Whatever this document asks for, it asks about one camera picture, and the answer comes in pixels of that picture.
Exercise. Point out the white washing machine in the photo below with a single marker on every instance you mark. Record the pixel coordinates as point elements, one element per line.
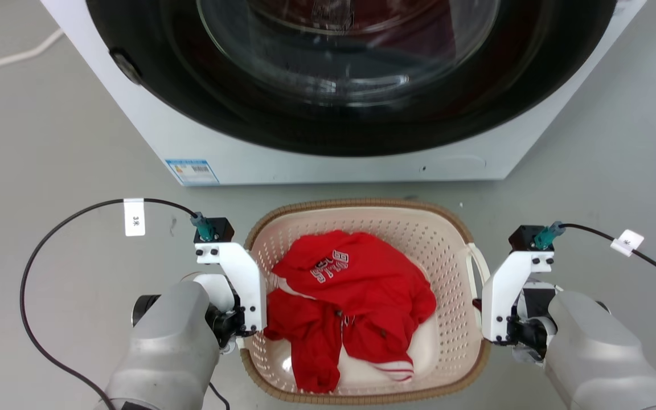
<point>203,142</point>

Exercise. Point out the blue white energy label sticker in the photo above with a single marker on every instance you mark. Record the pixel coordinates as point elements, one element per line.
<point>192,171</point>

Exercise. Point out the beige perforated laundry basket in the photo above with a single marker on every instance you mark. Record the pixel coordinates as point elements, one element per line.
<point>447,341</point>

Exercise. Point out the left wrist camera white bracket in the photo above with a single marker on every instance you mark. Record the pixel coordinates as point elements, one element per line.
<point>237,273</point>

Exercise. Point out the black round washer door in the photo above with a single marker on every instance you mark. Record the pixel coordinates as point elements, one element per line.
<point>151,34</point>

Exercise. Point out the red sweatshirt with white print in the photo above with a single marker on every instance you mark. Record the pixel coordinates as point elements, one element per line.
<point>356,285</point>

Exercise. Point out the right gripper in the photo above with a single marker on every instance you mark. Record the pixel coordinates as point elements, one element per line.
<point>530,319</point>

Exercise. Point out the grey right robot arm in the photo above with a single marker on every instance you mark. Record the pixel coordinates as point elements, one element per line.
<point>601,353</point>

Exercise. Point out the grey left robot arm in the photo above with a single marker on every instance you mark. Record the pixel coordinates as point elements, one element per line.
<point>171,347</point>

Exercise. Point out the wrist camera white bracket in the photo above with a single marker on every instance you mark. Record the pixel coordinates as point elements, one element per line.
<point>237,273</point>
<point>504,285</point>

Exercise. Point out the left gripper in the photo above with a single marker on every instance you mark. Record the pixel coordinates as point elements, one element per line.
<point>217,293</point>

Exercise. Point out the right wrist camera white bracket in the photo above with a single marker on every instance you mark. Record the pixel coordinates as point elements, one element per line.
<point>504,285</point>

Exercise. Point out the grey washer door latch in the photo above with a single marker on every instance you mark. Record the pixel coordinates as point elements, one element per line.
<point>127,66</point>

